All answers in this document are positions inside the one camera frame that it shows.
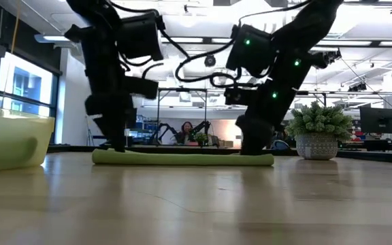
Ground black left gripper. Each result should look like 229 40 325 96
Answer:
85 66 134 153

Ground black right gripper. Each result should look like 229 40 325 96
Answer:
235 80 297 156

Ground yellow translucent plastic basket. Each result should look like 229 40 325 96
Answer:
0 104 56 174

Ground black computer monitor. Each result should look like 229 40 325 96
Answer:
359 107 392 135
126 108 138 130

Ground small background potted plant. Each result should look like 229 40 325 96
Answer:
195 132 209 147

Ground artificial green potted plant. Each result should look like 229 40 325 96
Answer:
285 101 354 161

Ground person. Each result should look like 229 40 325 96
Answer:
174 121 197 146

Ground black framed window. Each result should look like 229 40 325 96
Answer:
0 50 61 146

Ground black ceiling track light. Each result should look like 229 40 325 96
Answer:
348 82 368 93

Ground long ceiling light strip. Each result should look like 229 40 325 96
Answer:
34 33 392 48

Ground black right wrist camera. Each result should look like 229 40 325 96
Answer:
223 86 257 106

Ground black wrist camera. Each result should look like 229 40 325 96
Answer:
223 86 257 106
124 76 159 100

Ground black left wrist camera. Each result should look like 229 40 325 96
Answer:
124 76 159 100

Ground black background rig frame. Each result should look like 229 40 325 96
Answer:
133 87 329 147

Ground black ceiling camera cluster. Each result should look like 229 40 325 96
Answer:
313 49 342 70

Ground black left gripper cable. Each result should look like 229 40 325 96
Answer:
107 0 191 81

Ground black metal table frame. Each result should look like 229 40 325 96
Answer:
47 145 392 166

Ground yellow cable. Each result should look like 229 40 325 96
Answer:
11 0 22 37

